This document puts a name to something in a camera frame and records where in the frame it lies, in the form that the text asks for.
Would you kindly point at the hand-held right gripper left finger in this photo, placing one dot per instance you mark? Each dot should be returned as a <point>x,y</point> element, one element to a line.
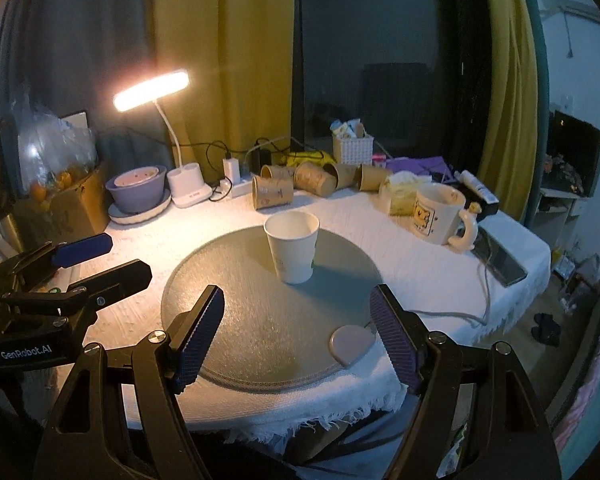
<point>200,335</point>

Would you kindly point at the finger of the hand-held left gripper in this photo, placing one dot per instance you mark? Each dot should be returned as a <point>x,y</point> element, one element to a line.
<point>82,250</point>
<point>125,272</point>

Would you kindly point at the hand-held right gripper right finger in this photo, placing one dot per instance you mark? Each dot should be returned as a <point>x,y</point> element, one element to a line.
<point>394,340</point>

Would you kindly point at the white paper cup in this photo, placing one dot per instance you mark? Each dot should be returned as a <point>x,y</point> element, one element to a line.
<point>290,255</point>

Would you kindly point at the brown paper cup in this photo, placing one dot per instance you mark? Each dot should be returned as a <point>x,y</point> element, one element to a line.
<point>277,172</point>
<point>315,179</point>
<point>347,174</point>
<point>272,194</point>
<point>372,177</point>

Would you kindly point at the round white coaster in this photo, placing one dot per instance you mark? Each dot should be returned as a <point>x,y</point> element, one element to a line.
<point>352,344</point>

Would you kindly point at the cardboard box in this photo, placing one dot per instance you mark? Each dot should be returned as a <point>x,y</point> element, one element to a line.
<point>75,207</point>

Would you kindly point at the pale plate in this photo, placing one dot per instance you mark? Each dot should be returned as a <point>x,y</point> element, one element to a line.
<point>145,216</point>

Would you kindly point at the round grey mat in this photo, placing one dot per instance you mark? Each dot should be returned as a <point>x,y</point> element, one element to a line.
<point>260,330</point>

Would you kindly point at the white tablecloth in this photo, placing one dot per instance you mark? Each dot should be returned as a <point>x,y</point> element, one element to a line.
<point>420,285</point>

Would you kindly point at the purple bowl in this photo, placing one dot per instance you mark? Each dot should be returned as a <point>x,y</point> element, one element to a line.
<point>135,195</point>

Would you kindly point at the white desk lamp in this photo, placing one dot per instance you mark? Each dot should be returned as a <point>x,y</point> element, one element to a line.
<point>192,185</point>

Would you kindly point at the clear plastic bag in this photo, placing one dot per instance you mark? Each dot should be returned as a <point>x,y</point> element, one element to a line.
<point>55,140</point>

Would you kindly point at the cream mug with yellow print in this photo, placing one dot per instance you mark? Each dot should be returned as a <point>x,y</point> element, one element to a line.
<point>437,220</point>

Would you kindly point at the dark phone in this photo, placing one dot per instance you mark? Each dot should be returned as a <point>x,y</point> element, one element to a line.
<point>502,257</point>

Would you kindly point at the white power strip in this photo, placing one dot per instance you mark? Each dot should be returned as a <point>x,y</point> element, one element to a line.
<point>235,190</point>

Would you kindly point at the yellow tissue pack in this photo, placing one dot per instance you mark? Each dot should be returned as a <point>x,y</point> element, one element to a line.
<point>400,197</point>

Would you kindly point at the white charger plug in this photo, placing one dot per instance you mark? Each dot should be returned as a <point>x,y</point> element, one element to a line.
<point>231,170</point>

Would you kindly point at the dark cloth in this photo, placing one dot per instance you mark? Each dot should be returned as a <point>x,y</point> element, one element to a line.
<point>546,330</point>

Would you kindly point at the black box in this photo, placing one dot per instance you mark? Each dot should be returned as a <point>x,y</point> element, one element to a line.
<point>487,207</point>

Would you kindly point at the white tube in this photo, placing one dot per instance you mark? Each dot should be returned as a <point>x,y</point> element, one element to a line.
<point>475,186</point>

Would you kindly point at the black power adapter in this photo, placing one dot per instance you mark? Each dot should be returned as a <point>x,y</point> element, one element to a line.
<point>259,160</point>

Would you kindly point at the purple cloth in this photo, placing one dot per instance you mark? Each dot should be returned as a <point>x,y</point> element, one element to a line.
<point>415,165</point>

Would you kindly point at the white woven basket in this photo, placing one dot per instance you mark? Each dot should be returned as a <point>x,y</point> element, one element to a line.
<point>352,150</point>

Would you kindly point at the pink bedding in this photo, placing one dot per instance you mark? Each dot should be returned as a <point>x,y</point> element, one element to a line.
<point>592,380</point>

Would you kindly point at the yellow tool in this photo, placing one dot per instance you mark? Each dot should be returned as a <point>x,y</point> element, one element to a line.
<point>305,158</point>

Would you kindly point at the white cabinet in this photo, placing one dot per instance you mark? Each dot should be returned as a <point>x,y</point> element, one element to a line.
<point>560,215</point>

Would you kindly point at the grey curtain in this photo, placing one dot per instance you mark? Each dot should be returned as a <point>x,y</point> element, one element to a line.
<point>95,35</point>

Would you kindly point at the small sachet packets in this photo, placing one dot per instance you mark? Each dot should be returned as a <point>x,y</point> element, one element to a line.
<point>347,129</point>

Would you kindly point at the yellow curtain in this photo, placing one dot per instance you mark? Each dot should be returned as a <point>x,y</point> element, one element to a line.
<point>510,85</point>
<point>230,35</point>

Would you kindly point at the black screen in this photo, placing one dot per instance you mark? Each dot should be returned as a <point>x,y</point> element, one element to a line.
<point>575,150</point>

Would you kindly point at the dark glass window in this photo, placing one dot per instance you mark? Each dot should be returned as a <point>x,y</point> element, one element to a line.
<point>380,35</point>

